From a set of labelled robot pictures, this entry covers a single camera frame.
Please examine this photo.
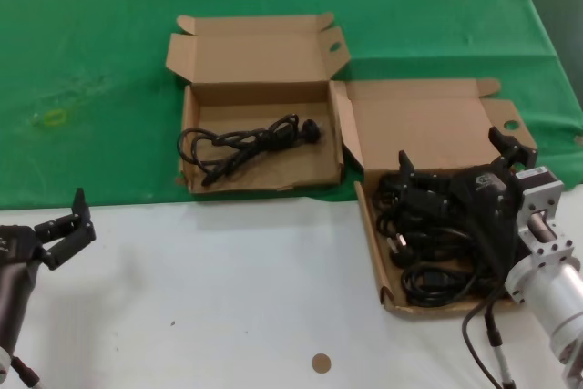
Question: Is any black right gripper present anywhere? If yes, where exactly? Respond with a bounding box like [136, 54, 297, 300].
[398, 126, 539, 282]

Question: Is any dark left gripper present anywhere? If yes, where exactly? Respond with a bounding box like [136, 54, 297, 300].
[0, 187, 98, 354]

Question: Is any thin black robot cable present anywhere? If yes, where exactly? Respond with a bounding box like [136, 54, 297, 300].
[461, 291, 505, 389]

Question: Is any round brown cardboard disc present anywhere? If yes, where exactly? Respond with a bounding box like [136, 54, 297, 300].
[311, 353, 332, 375]

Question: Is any brown cardboard box, torn rim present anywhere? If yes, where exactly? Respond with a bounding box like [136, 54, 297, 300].
[164, 13, 351, 194]

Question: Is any yellow green ring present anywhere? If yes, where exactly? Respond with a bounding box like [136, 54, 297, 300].
[39, 108, 69, 128]

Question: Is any black cable with silver connector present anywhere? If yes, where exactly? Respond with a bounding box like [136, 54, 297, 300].
[10, 355, 43, 389]
[483, 304, 518, 389]

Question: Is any brown cardboard box, intact rim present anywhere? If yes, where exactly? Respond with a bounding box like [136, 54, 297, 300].
[330, 77, 539, 322]

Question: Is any black power cable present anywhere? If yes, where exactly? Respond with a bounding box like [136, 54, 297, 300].
[373, 169, 479, 239]
[177, 114, 327, 189]
[388, 230, 514, 308]

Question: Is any green table cloth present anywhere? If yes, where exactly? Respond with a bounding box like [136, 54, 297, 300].
[0, 0, 583, 212]

